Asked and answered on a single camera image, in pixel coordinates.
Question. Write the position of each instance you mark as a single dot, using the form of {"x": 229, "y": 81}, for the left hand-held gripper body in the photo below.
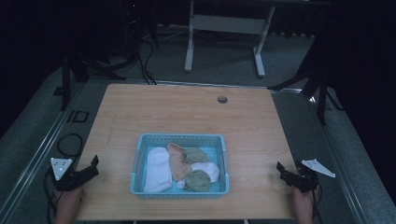
{"x": 69, "y": 179}

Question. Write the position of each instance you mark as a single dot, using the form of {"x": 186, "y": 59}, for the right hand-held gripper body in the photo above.
{"x": 306, "y": 179}

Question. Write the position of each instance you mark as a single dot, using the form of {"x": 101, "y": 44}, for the person's left hand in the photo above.
{"x": 70, "y": 194}

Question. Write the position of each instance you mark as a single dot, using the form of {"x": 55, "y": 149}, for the person's right hand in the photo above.
{"x": 302, "y": 196}

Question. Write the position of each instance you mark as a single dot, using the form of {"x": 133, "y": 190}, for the light blue plastic basket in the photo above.
{"x": 143, "y": 141}

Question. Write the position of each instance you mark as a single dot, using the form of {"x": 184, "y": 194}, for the large white sock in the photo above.
{"x": 158, "y": 169}

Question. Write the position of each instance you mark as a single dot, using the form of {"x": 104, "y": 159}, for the olive green cloth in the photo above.
{"x": 207, "y": 169}

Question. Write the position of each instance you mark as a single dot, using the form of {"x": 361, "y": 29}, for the green sock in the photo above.
{"x": 198, "y": 182}
{"x": 196, "y": 155}

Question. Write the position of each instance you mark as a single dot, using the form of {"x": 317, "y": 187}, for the peach sock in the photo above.
{"x": 179, "y": 163}

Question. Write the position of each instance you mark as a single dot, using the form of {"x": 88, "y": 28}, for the black tripod stand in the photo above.
{"x": 322, "y": 90}
{"x": 65, "y": 81}

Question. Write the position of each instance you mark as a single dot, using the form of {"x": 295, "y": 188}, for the white metal desk frame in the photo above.
{"x": 229, "y": 24}

